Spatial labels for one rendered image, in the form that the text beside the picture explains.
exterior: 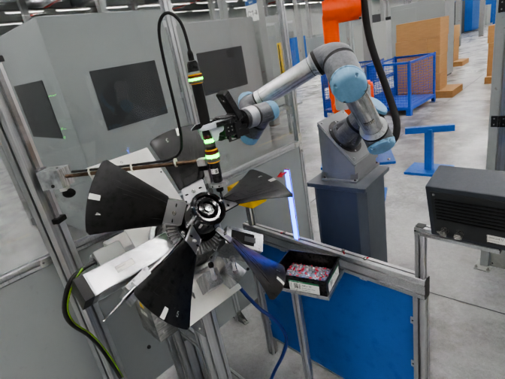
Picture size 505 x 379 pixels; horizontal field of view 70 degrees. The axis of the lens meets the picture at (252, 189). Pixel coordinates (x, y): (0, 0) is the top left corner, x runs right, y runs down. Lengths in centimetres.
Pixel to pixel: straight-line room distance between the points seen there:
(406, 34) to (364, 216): 758
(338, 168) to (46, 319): 148
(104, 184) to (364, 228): 120
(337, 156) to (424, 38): 738
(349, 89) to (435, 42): 772
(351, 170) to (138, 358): 148
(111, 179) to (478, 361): 198
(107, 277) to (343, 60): 102
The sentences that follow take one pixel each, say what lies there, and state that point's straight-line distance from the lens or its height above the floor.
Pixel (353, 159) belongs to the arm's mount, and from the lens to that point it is 176.
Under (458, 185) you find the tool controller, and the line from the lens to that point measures 113.
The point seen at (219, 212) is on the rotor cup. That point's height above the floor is 120.
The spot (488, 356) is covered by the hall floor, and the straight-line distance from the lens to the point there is 240.
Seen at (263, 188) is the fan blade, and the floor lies 118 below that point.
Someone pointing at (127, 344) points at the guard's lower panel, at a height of 37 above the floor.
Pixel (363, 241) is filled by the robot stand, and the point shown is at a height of 71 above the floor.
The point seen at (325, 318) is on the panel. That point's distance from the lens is 181.
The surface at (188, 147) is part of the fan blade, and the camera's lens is 132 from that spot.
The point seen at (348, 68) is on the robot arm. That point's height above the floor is 155.
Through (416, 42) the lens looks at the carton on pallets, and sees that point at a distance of 907.
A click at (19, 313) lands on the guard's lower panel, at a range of 187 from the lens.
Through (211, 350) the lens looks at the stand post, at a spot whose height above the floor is 59.
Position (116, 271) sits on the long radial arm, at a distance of 121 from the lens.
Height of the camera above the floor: 167
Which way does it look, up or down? 21 degrees down
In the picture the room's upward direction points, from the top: 10 degrees counter-clockwise
